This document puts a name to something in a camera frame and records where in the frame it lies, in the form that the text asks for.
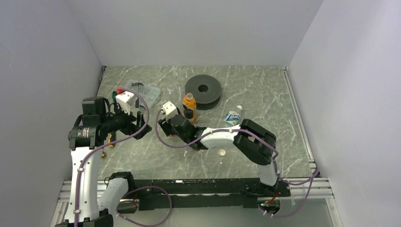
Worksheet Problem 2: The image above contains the clear plastic tray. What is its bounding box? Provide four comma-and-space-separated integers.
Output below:
123, 79, 161, 109

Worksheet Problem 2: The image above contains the dark grey perforated spool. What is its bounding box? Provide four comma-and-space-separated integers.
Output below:
184, 74, 223, 110

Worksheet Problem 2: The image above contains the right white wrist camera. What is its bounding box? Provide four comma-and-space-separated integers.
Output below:
162, 101, 178, 121

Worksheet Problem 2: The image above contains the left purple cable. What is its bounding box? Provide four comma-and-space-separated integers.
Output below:
73, 89, 173, 227

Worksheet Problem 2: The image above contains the clear plastic bottle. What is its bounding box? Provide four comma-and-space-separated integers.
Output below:
166, 85, 179, 106

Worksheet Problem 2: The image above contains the white-label water bottle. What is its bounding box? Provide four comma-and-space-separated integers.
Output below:
223, 105, 243, 127

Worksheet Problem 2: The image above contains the white large bottle cap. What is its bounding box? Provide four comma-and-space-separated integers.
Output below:
219, 149, 226, 156

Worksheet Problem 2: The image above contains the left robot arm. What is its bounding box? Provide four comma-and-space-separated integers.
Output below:
58, 96, 152, 227

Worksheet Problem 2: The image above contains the small hammer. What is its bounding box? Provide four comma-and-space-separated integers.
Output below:
131, 82, 143, 108

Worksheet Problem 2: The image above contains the black base frame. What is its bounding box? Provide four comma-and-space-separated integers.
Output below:
104, 171, 291, 211

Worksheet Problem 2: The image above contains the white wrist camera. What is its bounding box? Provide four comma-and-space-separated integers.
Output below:
115, 87, 137, 114
162, 101, 178, 121

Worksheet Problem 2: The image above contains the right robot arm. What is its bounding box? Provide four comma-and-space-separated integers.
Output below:
155, 115, 279, 196

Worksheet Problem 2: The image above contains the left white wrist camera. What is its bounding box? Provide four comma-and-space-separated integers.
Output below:
115, 87, 137, 114

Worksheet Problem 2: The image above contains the aluminium rail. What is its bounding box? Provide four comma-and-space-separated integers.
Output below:
57, 178, 334, 203

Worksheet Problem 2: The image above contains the large orange blue-label bottle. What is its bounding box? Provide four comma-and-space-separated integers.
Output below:
182, 93, 197, 123

